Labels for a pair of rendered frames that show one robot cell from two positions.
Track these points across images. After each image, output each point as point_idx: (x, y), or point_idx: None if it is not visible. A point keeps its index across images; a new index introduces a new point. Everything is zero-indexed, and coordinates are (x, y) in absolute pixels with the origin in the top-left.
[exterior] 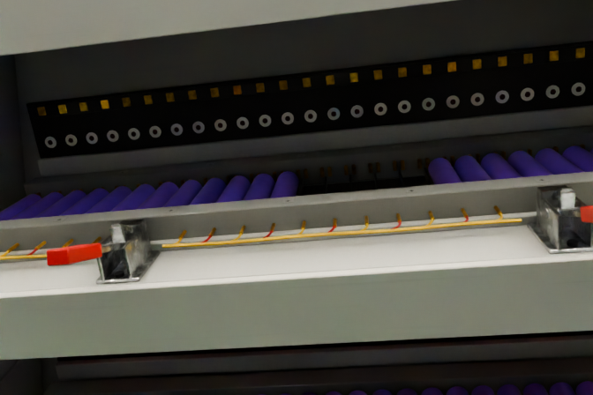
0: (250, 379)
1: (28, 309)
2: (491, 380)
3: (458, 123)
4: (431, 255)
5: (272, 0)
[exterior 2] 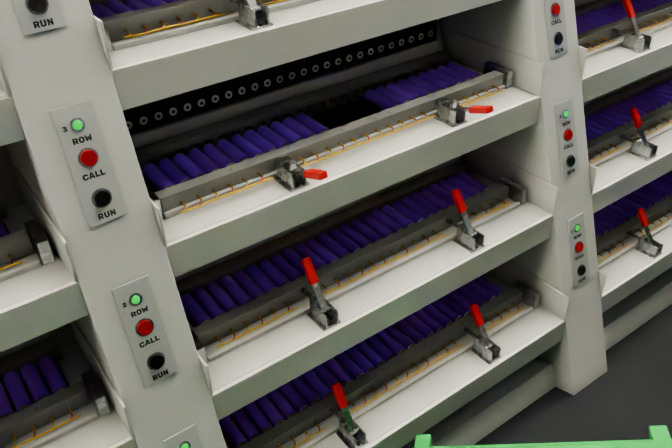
0: (286, 239)
1: (264, 214)
2: (397, 197)
3: (363, 66)
4: (414, 139)
5: (346, 35)
